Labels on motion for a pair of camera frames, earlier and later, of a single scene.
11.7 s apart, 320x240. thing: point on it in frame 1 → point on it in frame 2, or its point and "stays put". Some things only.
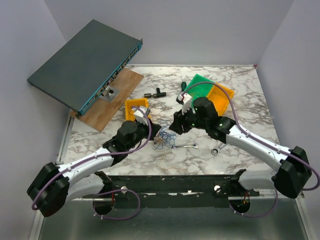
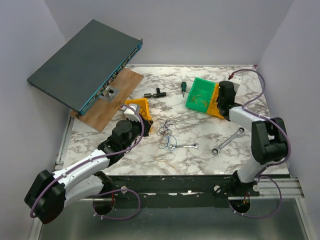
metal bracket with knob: [109, 94] stays put
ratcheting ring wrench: [215, 151] stays put
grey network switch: [75, 74] stays put
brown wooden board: [100, 112] stays put
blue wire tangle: [158, 139] → [167, 125]
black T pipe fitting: [158, 94] stays put
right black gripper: [179, 120] → [234, 93]
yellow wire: [161, 159] → [159, 159]
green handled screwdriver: [183, 85] stays put
